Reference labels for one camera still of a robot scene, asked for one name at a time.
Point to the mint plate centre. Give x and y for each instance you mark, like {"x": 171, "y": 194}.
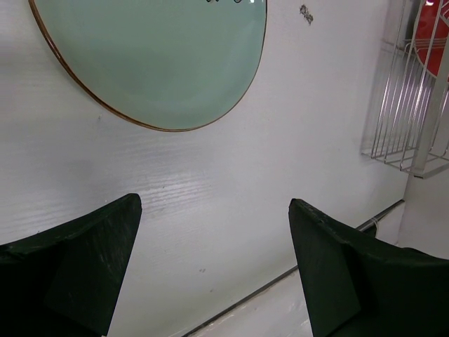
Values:
{"x": 166, "y": 65}

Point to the red floral plate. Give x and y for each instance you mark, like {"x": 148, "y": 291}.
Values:
{"x": 431, "y": 34}

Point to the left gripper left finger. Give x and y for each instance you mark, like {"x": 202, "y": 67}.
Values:
{"x": 66, "y": 281}

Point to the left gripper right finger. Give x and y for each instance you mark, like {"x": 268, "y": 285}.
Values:
{"x": 357, "y": 285}

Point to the wire dish rack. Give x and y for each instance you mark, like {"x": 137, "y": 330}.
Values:
{"x": 401, "y": 92}

